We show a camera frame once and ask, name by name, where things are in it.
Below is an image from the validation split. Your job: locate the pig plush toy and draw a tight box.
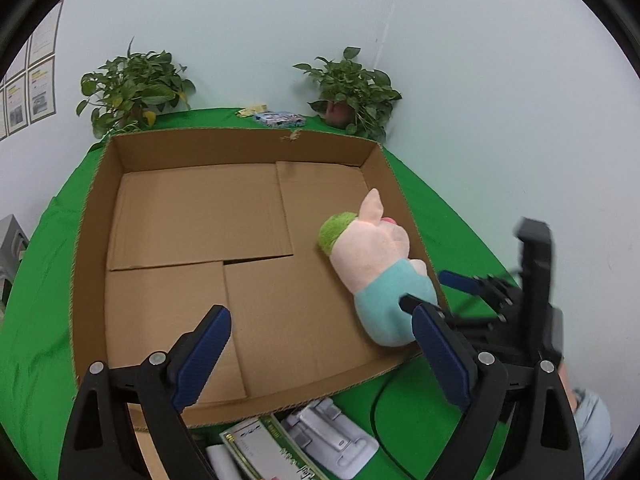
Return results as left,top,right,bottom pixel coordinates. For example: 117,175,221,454
318,188,438,348

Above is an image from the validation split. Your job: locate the white handheld fan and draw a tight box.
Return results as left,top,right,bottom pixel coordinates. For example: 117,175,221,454
206,444,243,480

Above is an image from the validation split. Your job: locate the green white medicine box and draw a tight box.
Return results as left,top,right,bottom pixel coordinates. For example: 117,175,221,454
219,414,328,480

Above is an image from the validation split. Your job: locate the green table cloth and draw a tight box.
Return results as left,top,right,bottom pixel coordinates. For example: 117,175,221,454
1,143,510,479

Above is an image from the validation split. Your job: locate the large open cardboard tray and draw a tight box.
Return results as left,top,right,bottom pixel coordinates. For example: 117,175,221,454
70,128,427,427

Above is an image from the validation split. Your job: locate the right potted plant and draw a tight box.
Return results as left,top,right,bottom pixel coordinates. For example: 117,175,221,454
293,46,402,143

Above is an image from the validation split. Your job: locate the potted plant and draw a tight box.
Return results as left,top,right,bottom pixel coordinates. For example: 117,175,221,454
76,50,195,139
293,46,402,143

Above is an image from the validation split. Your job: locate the grey plastic stool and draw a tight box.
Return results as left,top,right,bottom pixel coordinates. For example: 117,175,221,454
0,214,29,314

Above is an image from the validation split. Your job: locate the small blue packet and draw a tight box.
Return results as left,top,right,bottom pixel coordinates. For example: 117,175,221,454
254,112,306,128

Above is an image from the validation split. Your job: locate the left potted plant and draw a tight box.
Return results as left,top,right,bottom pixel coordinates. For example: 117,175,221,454
76,50,195,139

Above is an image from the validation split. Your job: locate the framed certificate lower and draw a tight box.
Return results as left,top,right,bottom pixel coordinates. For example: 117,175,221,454
27,55,56,122

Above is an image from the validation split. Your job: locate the framed certificate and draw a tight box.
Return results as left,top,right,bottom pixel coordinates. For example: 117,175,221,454
28,1,63,66
27,55,56,122

